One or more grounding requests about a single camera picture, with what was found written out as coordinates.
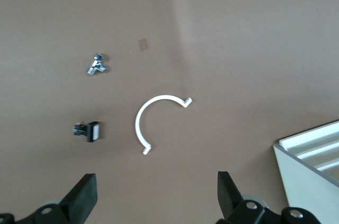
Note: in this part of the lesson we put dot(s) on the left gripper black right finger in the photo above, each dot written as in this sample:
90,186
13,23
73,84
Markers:
230,200

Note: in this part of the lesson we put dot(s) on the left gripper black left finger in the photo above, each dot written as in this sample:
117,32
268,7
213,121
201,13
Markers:
79,200

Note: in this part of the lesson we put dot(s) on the white plastic drawer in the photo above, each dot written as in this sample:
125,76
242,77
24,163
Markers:
328,155
333,169
317,138

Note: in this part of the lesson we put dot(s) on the black square white-faced button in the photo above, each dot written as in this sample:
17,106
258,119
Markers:
92,131

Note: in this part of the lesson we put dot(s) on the white drawer cabinet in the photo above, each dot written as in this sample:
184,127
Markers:
304,187

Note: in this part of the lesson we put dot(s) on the white curved plastic clip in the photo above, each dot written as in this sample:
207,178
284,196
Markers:
137,126

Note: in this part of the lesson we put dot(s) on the brown tape patch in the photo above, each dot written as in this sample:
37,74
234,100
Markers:
143,44

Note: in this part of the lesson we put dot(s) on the small metal bracket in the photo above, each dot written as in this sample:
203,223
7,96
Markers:
96,65

